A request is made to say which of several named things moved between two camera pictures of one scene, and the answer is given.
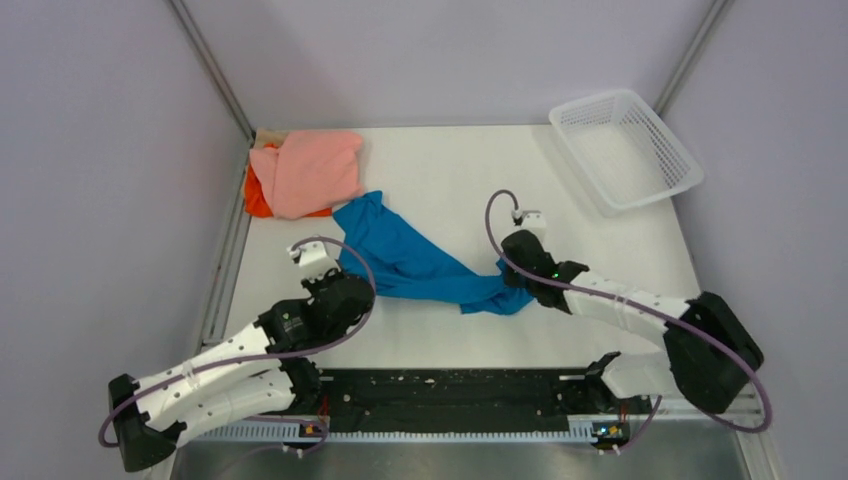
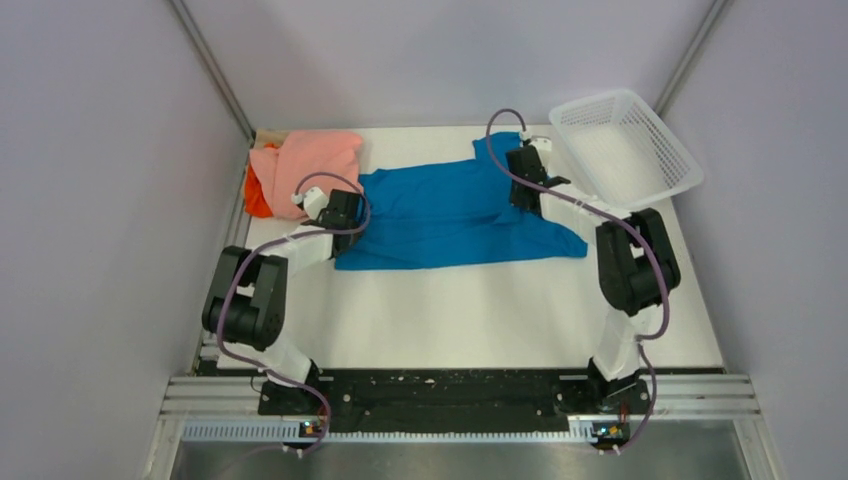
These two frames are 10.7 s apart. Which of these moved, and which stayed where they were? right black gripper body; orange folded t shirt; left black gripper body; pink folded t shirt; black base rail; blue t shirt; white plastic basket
Moved: right black gripper body; blue t shirt; left black gripper body
Stayed: pink folded t shirt; orange folded t shirt; black base rail; white plastic basket
